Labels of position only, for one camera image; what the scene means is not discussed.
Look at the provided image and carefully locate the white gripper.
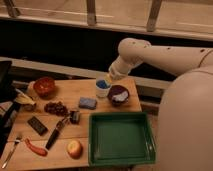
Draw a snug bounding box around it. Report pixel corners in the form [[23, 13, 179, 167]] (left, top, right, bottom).
[[109, 56, 133, 80]]

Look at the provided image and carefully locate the white cup blue inside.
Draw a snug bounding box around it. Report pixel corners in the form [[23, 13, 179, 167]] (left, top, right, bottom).
[[96, 78, 111, 98]]

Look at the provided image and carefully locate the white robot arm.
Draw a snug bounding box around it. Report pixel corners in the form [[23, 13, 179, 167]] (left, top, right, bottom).
[[109, 38, 213, 80]]

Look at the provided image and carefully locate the green plastic tray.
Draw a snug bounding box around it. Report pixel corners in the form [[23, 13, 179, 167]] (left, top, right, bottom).
[[88, 112, 156, 166]]

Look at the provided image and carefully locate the dark purple bowl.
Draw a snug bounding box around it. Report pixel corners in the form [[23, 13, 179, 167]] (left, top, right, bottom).
[[107, 85, 130, 106]]

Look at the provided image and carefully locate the blue sponge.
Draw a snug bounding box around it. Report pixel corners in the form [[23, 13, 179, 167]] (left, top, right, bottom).
[[79, 97, 97, 110]]

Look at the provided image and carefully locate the small dark metal clip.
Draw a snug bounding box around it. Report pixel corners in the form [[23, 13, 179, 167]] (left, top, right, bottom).
[[70, 111, 80, 124]]

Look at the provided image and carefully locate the bunch of dark grapes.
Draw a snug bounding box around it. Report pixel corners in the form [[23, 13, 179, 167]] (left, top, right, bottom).
[[44, 102, 68, 116]]

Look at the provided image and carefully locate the red bowl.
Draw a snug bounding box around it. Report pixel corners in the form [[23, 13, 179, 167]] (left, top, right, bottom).
[[33, 77, 56, 97]]

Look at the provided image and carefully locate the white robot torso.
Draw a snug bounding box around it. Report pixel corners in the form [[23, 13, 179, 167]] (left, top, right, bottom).
[[157, 66, 213, 171]]

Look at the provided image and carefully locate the yellow red apple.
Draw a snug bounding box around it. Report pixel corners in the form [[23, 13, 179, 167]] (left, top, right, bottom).
[[67, 140, 83, 159]]

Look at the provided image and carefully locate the black rectangular remote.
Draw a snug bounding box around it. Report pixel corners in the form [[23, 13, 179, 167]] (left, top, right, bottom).
[[27, 116, 48, 136]]

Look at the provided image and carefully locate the red chili pepper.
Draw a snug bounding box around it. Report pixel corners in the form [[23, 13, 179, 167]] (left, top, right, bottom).
[[25, 139, 48, 156]]

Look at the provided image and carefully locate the black device at left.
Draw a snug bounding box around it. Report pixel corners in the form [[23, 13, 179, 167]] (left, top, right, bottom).
[[0, 61, 18, 157]]

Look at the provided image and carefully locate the silver fork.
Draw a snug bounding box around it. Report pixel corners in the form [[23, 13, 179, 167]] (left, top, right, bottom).
[[1, 134, 22, 169]]

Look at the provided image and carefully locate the black handled knife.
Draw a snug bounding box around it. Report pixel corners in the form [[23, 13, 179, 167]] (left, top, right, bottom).
[[45, 118, 68, 150]]

